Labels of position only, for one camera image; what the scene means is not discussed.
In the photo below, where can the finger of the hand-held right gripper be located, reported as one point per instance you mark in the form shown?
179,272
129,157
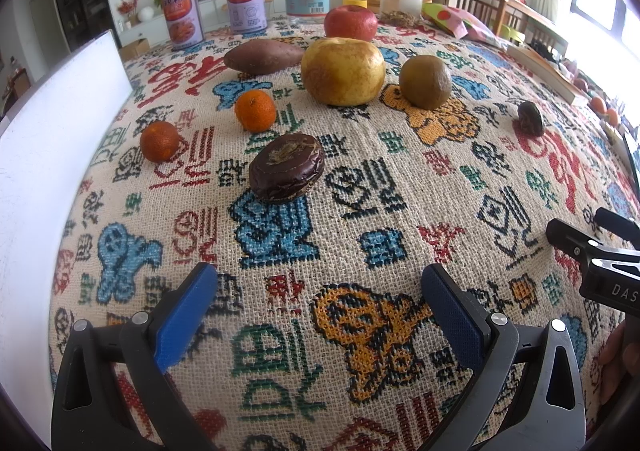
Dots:
570,237
617,222

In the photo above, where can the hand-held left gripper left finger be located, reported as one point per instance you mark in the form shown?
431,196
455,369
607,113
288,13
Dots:
185,316

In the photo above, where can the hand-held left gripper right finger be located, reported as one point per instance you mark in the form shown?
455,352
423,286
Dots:
450,316

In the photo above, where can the small dark wrinkled fruit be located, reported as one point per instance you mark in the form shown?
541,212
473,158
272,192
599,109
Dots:
530,119

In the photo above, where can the small orange tangerine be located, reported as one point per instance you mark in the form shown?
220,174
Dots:
255,111
160,142

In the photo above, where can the large dark brown fruit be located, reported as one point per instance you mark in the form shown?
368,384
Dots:
287,168

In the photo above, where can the white cardboard box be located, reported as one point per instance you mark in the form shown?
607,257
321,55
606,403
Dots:
50,156

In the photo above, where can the large yellow pear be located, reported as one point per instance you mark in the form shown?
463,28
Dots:
342,71

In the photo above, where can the purple sweet potato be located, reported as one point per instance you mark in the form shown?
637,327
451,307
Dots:
262,57

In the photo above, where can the person's right hand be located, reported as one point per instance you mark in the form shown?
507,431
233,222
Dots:
614,361

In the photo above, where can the printed woven tablecloth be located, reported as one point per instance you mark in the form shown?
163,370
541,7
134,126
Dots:
350,241

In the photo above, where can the flat wooden board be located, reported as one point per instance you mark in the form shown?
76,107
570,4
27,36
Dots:
545,71

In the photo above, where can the brown-green round fruit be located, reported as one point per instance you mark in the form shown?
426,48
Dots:
425,82

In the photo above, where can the pink dotted bag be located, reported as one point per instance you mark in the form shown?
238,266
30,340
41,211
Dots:
457,21

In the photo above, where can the wooden chair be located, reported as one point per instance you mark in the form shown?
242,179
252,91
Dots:
480,6

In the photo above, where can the brown cardboard box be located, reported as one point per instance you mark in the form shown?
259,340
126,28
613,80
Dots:
134,50

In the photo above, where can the white round vase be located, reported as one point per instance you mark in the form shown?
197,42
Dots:
145,14

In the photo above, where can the red apple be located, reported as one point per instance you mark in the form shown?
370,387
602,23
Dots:
350,23

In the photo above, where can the red flower plant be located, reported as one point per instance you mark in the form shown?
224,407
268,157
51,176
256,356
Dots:
127,6

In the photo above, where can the yellow cap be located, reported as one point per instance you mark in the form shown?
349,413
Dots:
355,3

